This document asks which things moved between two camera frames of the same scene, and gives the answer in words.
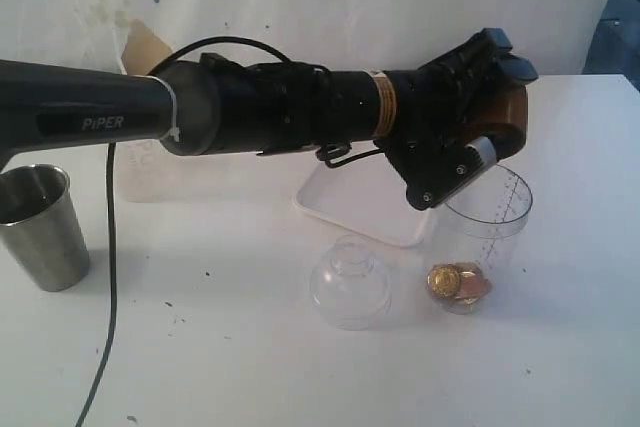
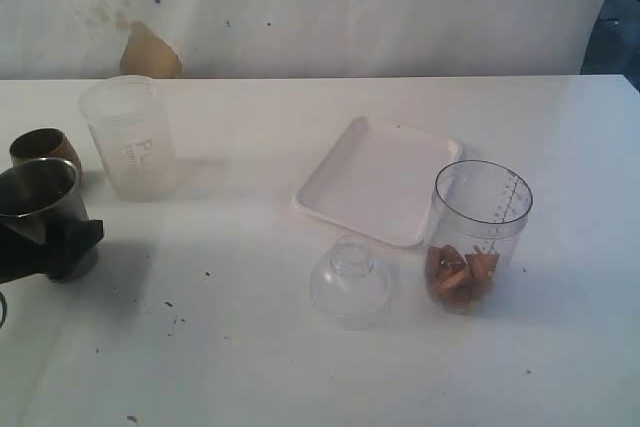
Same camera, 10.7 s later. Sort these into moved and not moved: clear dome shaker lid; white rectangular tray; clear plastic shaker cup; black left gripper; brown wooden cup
Moved: black left gripper; brown wooden cup
Not moved: white rectangular tray; clear dome shaker lid; clear plastic shaker cup
